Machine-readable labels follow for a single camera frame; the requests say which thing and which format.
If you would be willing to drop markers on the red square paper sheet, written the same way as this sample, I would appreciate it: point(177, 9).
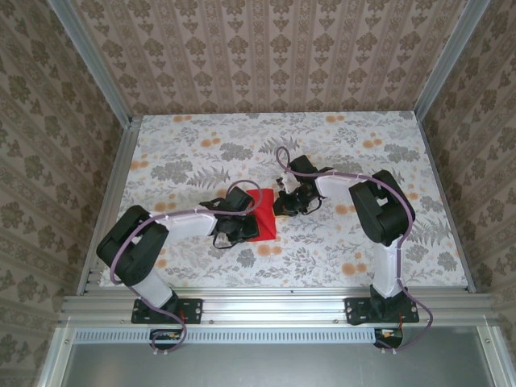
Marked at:
point(266, 209)

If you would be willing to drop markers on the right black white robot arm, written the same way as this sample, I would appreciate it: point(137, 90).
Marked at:
point(383, 209)

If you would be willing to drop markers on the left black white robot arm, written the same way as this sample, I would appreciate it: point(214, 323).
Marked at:
point(133, 246)

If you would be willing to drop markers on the grey sheet metal panel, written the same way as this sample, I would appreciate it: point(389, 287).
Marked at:
point(274, 363)

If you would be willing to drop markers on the floral patterned table cover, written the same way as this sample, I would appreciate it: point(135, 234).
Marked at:
point(242, 133)

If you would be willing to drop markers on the black connector board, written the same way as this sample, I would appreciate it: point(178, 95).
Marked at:
point(165, 342)
point(389, 340)

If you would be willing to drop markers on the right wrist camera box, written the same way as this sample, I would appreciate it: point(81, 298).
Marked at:
point(287, 183)

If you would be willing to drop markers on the long aluminium mounting rail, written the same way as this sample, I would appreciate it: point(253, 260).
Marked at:
point(274, 306)

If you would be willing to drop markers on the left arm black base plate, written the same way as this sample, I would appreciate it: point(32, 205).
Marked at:
point(193, 310)

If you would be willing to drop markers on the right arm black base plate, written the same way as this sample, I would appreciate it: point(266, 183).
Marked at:
point(352, 310)

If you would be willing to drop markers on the aluminium side rail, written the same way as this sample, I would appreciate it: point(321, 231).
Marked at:
point(118, 169)
point(440, 181)

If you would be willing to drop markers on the aluminium frame post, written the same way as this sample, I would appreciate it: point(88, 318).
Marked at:
point(98, 64)
point(449, 56)

